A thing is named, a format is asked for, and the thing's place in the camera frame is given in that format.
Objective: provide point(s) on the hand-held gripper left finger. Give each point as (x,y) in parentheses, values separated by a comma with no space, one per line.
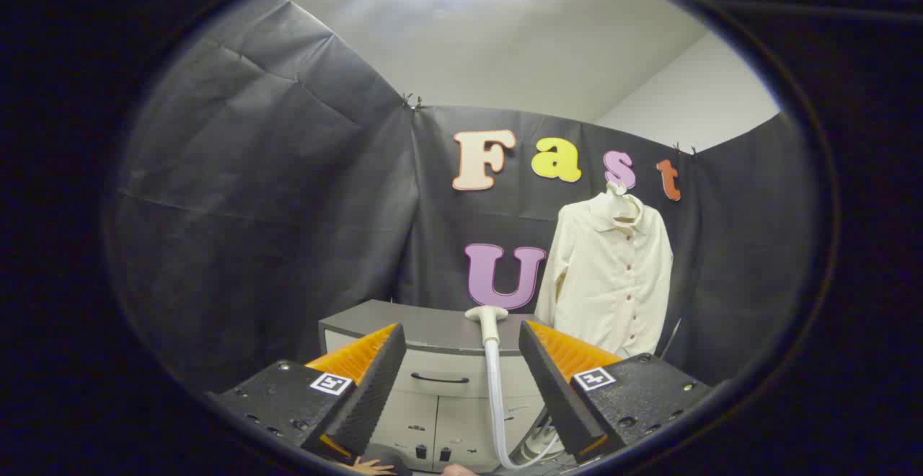
(375,382)

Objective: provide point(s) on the cream button shirt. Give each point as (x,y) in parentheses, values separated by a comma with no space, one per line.
(613,281)

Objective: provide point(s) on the grey cabinet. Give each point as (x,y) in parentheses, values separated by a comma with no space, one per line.
(433,332)

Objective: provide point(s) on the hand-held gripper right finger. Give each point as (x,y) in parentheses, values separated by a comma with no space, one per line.
(551,389)

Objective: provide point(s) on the black backdrop cloth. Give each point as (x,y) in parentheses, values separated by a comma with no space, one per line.
(274,209)

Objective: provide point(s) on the white clothes hanger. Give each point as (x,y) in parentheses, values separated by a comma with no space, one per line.
(619,198)

